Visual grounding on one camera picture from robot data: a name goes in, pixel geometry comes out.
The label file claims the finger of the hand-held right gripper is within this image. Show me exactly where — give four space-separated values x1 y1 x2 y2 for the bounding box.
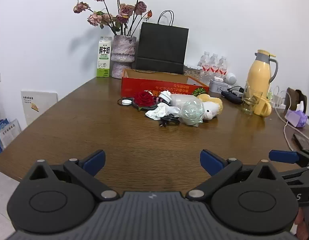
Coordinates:
269 149 309 168
281 167 309 184

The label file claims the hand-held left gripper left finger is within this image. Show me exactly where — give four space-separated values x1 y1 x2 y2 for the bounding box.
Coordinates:
21 149 120 202

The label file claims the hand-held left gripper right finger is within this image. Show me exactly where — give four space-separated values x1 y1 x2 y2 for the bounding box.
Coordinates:
186 149 286 202

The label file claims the yellow and white plush toy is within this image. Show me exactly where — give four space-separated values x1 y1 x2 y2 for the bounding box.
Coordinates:
196 94 223 120

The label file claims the crushed clear plastic bottle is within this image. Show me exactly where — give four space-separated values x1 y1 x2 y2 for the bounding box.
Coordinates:
179 99 205 127

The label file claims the black cable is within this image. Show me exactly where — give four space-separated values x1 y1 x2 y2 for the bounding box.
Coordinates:
159 114 181 127

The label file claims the thin black cable ring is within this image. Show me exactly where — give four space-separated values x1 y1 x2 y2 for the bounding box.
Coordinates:
117 97 135 107

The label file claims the translucent plastic box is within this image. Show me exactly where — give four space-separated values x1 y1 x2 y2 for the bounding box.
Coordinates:
169 93 195 107

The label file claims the white tissue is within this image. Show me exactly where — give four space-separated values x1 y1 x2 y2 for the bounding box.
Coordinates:
145 103 181 119

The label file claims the red rose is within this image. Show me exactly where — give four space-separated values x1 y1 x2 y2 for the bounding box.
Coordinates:
133 91 156 110

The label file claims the red cardboard box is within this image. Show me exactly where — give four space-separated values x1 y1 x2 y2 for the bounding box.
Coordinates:
121 68 210 99

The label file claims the clear snack container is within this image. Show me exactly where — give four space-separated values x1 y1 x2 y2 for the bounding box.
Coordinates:
183 65 202 78

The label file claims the person's right hand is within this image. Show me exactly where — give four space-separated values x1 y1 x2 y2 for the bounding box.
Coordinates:
293 209 308 240

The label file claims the dark flat tablet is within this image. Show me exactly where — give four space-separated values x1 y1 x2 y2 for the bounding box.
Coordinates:
293 133 309 152

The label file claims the purple tissue pack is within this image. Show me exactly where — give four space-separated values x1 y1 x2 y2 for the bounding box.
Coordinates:
284 101 308 128

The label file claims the yellow mug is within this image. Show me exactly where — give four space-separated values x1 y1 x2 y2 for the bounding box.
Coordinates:
253 96 272 117

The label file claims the brown bag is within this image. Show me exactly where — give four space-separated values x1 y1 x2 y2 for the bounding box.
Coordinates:
286 87 307 112

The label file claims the clear glass cup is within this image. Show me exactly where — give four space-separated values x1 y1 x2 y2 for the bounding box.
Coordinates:
242 85 263 115

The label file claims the black glasses case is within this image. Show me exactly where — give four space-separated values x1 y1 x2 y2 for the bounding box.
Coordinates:
221 90 243 105

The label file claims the white board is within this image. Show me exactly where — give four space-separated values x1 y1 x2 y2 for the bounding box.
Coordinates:
21 90 59 128

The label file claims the yellow thermos jug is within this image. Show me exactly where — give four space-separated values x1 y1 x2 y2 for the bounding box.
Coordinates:
246 49 279 98

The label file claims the white round speaker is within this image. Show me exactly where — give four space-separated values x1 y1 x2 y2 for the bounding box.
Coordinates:
224 72 237 85

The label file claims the stack of blue pamphlets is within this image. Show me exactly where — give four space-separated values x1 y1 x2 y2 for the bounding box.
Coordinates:
0 118 22 155

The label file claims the green and white milk carton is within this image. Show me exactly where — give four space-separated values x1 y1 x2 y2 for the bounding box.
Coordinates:
96 36 112 78

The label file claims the mottled purple vase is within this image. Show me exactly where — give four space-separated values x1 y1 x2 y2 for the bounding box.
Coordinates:
110 35 137 79

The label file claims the black paper bag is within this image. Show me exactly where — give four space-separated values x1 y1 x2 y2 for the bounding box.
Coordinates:
133 10 189 75

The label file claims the dried rose bouquet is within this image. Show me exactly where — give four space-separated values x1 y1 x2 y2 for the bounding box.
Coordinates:
73 0 153 36

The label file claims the white cable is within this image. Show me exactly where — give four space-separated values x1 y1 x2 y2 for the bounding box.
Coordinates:
274 105 298 152

